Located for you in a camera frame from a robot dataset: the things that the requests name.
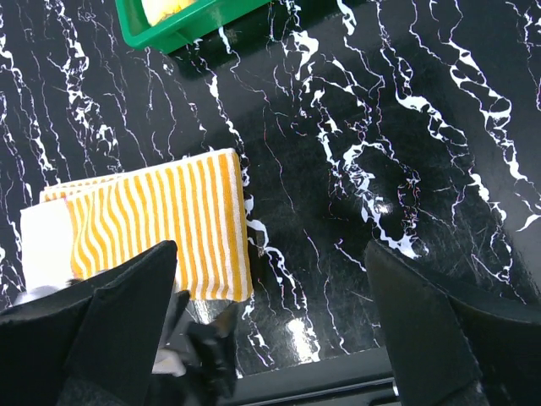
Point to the orange striped towel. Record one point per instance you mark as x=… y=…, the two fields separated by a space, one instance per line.
x=80 y=228

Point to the green plastic bin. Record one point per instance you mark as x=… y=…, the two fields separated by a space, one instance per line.
x=177 y=29

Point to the yellow towel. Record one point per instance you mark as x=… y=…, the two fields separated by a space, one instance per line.
x=158 y=10

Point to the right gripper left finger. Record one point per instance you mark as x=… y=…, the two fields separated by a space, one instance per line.
x=103 y=332

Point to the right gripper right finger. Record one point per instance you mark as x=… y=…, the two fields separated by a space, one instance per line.
x=449 y=342

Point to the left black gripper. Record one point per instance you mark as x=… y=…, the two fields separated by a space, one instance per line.
x=195 y=362

